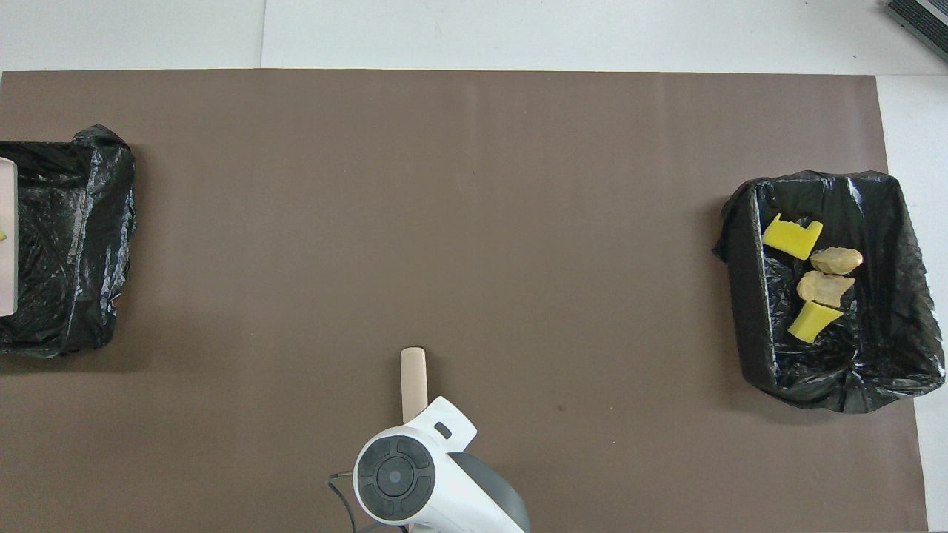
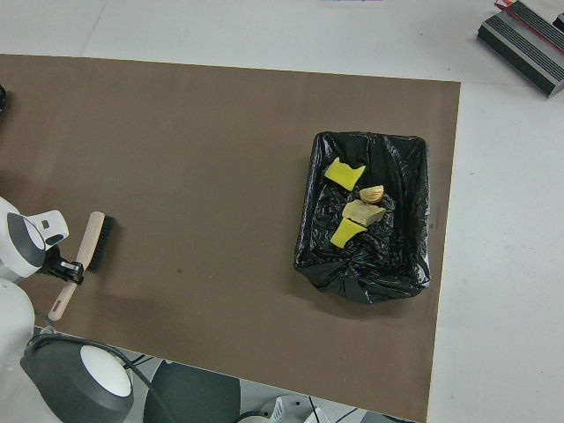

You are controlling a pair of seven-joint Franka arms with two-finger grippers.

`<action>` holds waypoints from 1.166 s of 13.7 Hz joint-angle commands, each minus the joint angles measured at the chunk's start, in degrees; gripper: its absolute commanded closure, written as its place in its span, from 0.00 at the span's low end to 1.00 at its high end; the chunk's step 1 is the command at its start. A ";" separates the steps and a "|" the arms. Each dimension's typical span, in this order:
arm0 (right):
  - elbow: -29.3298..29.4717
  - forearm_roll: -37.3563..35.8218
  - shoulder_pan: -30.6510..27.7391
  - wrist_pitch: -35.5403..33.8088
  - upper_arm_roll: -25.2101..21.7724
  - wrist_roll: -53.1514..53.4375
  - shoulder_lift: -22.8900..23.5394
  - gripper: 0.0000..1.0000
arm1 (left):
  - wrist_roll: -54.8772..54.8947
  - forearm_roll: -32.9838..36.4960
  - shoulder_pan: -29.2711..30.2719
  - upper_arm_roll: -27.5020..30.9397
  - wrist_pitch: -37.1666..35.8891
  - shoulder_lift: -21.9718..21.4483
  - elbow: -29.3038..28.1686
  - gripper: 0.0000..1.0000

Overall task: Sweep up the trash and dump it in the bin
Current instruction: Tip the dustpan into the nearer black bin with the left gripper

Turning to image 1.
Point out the notched yellow sponge piece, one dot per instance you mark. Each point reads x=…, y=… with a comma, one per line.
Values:
x=791, y=238

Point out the brown paper table mat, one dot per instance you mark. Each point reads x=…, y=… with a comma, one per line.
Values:
x=474, y=222

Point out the black bag lined bin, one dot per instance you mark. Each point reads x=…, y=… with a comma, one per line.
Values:
x=889, y=355
x=81, y=222

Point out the small yellow green sponge piece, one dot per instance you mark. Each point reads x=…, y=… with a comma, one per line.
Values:
x=811, y=322

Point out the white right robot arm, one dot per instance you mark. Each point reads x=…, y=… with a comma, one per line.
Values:
x=415, y=481

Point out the beige plastic dustpan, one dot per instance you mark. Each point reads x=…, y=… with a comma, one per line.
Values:
x=7, y=281

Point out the black ribbed device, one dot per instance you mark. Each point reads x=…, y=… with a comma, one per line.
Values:
x=922, y=18

